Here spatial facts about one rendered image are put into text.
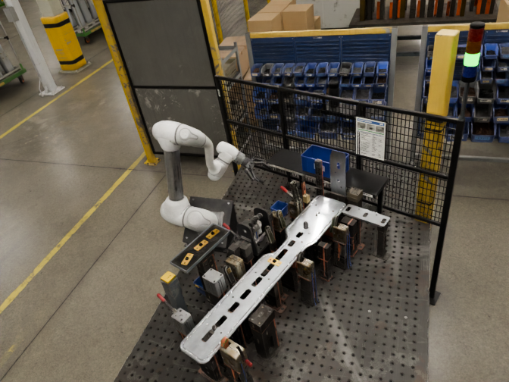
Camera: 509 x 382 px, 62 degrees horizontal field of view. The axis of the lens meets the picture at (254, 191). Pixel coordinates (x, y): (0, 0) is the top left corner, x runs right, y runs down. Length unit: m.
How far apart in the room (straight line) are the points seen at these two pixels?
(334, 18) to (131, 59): 5.09
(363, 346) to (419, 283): 0.57
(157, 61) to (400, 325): 3.55
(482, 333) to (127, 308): 2.77
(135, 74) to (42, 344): 2.88
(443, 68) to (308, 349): 1.70
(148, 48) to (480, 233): 3.70
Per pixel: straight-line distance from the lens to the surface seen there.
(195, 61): 4.62
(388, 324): 2.61
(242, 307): 2.34
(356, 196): 2.85
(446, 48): 2.58
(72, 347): 3.92
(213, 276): 2.37
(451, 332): 3.52
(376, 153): 2.99
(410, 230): 3.15
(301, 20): 6.96
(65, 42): 9.74
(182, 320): 2.30
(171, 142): 2.68
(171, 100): 5.00
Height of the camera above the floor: 2.82
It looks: 37 degrees down
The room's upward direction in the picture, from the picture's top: 10 degrees counter-clockwise
